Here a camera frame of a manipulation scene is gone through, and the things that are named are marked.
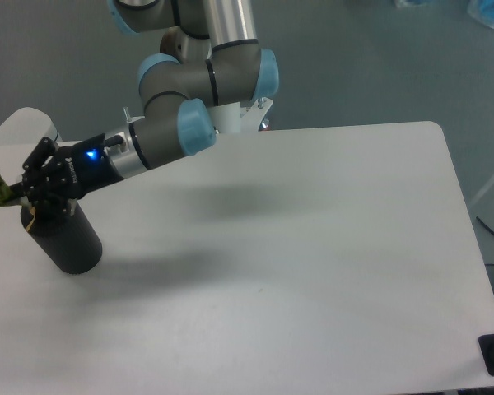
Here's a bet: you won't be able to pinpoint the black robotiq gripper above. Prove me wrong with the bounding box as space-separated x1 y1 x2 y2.
14 134 124 218

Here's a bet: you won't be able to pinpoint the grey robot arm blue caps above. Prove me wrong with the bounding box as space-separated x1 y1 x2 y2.
12 1 279 216

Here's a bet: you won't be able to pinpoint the black ribbed cylindrical vase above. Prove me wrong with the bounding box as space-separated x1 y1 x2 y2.
20 204 103 275

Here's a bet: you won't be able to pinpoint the white rounded chair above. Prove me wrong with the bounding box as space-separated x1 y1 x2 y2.
0 107 62 146

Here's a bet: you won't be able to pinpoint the blue plastic bag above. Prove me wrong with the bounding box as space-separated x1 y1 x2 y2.
393 0 494 30

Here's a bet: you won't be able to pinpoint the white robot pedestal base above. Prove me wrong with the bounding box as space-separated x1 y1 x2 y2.
208 97 273 134

